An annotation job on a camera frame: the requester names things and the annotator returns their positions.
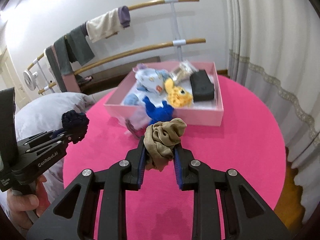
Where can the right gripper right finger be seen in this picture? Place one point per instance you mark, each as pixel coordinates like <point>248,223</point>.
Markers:
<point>225,204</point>

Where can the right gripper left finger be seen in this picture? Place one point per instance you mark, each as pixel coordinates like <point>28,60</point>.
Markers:
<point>94,202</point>

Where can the beige satin scrunchie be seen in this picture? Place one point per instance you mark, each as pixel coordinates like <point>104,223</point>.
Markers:
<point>160,140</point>

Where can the lilac organza scrunchie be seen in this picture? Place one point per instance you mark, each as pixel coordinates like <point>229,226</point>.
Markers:
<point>137,122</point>

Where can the blue knitted toy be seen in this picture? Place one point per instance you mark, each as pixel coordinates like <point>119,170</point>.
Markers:
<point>157,114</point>

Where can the navy knitted scrunchie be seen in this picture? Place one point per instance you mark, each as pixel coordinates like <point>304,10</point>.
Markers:
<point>75,125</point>

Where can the cotton swab bag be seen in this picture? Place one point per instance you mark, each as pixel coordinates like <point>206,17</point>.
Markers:
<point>182,72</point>

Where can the person's left hand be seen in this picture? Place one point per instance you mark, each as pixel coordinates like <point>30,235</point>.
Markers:
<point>19,205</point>

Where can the pink tablecloth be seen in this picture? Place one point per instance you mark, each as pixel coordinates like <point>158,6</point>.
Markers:
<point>248,140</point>

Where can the light blue sock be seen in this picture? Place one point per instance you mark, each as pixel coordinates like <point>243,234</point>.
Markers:
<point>133,99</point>

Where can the white fan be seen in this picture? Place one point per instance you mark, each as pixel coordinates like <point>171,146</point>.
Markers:
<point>30,79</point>

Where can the pink shallow box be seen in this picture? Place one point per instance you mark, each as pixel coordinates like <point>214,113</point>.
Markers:
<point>208,113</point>

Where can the yellow crocheted fish toy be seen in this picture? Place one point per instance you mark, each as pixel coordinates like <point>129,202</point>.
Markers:
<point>177,96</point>

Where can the grey pink towel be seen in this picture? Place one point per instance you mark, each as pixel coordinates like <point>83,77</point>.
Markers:
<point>65,82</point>

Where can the light blue patterned cloth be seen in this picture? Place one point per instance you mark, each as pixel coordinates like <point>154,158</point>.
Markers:
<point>149,79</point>

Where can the dark green towel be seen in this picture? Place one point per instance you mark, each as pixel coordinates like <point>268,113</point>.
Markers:
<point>73,47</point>

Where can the wooden ballet barre rack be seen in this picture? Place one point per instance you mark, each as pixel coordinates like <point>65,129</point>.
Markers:
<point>129,52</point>

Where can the cream garment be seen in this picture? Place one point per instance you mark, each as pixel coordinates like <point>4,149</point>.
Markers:
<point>104,26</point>

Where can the purple garment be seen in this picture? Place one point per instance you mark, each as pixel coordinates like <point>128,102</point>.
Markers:
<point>124,16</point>

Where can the white curtain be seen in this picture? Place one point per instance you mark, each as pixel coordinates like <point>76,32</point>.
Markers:
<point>274,52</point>

